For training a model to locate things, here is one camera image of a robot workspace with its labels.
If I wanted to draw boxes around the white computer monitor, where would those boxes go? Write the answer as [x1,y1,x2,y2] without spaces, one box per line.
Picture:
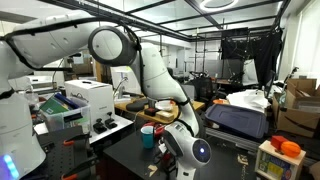
[111,66,141,94]

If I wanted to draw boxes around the blue plastic bin lid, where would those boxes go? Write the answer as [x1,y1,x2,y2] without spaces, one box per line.
[205,104,269,139]

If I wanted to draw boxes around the white cardboard box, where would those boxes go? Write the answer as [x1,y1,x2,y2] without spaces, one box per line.
[65,80,115,128]

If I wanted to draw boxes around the red plastic cup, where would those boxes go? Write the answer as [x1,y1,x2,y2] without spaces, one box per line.
[162,151,172,160]

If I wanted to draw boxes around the black curtain backdrop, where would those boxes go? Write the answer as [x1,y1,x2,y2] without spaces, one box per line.
[221,28,283,86]

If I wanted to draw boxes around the orange toy ball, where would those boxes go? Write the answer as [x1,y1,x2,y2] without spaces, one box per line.
[281,141,301,158]

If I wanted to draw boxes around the blue cup left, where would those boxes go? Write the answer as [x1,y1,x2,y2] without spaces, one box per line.
[141,126,154,149]

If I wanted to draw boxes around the red bowl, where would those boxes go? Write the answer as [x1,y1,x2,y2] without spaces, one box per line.
[145,122,165,138]

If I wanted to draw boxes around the red toy block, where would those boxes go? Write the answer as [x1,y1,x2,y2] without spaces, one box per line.
[271,136,287,150]

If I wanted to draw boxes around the tan rectangular box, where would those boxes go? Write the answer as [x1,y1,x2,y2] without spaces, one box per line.
[156,111,174,121]

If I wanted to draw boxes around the orange bowl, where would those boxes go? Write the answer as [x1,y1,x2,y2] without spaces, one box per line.
[213,99,229,104]

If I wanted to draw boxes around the wooden desk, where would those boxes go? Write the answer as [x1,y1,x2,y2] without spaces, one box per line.
[114,96,205,125]

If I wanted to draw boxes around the wooden toy box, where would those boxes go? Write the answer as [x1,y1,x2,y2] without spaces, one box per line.
[255,140,306,180]

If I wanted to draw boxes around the brown cardboard box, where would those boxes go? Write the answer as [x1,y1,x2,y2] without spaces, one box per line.
[272,79,320,139]

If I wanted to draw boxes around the clear plastic storage bin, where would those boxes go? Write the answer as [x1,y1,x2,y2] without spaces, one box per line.
[40,94,90,133]

